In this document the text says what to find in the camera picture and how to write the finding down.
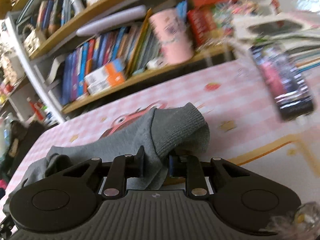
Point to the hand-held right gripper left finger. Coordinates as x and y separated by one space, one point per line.
140 165

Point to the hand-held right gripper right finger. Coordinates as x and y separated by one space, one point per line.
172 166

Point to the grey sweater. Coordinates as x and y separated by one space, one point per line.
175 127

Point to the wooden bookshelf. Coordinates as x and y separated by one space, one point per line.
140 81

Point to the orange white carton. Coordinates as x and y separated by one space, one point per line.
100 88
105 72

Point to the pink checked table mat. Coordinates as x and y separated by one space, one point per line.
237 110

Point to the white small charger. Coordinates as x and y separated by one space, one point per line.
155 63

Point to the row of leaning blue books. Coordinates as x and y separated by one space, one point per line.
100 52

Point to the black box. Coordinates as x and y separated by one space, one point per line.
22 142

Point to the red tassel charm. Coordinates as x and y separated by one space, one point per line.
35 107

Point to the pink printed canister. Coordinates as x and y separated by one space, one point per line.
172 37

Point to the clear crinkled wrapper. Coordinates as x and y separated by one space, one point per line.
297 222

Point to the smartphone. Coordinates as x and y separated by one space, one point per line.
285 85

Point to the red boxes on shelf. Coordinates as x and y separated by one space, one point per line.
207 17

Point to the white quilted purse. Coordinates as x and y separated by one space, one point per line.
35 40

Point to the colourful beaded ornament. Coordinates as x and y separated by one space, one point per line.
235 10

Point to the stack of magazines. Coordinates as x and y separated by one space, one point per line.
295 42

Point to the row of upright colourful books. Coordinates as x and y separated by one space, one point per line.
60 7

